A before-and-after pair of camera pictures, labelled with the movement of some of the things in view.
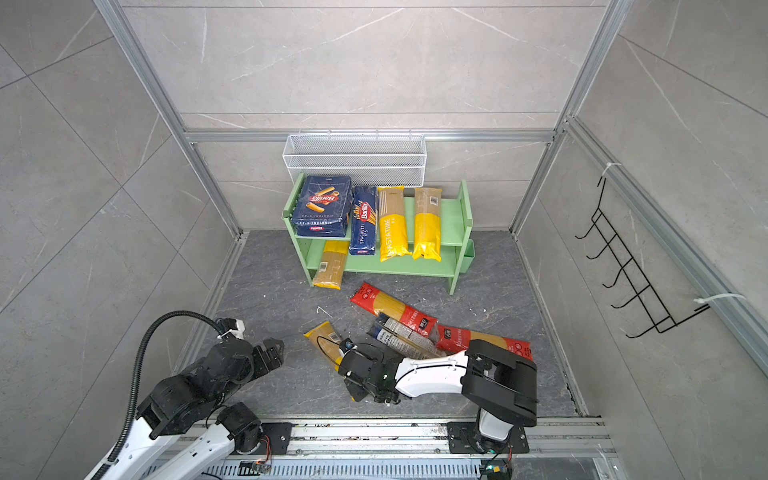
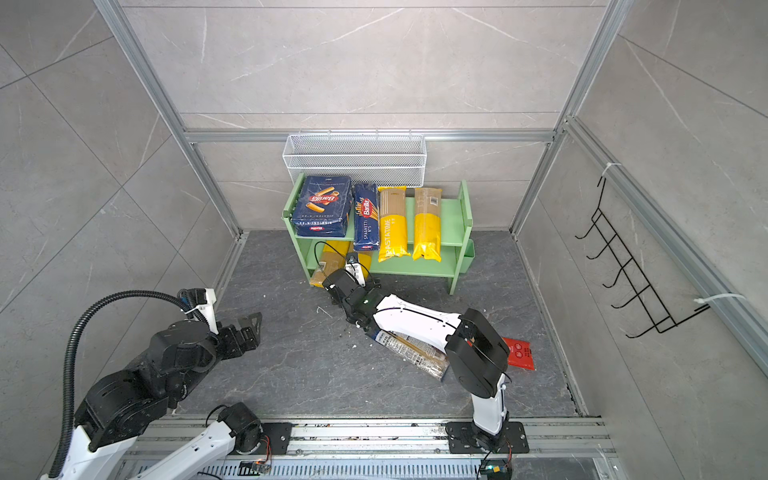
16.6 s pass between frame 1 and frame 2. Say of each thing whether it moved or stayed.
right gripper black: moved
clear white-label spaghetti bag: stayed
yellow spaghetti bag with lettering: stayed
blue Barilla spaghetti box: stayed
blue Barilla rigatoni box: stayed
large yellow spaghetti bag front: moved
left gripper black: moved
